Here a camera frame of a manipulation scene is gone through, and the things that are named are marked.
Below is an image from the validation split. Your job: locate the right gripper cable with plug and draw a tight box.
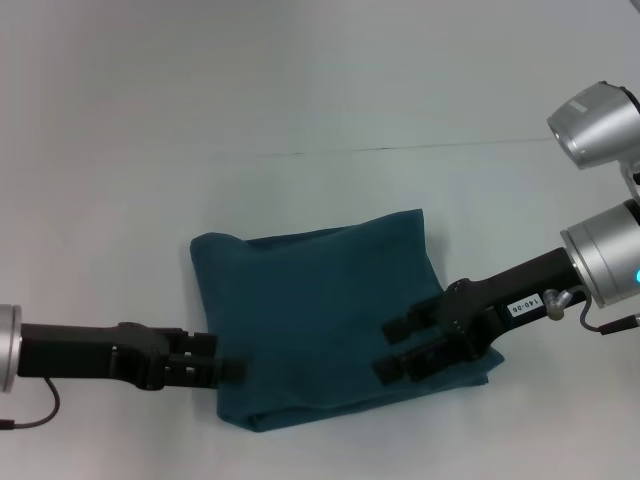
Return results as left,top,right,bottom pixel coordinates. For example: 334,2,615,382
544,285,640,336

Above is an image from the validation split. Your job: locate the dark red left gripper cable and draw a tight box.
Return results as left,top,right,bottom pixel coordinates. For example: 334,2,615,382
0,375,61,431

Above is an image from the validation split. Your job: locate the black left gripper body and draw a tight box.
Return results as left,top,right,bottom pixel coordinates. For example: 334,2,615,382
18,321,184,394

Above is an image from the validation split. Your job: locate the teal blue shirt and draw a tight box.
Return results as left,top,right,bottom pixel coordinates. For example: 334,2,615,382
189,207,505,434

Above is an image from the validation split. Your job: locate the right wrist camera housing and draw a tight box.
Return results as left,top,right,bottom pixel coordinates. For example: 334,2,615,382
546,81,640,204

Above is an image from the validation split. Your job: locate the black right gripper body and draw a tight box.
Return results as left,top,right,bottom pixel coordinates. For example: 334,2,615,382
439,248,591,362

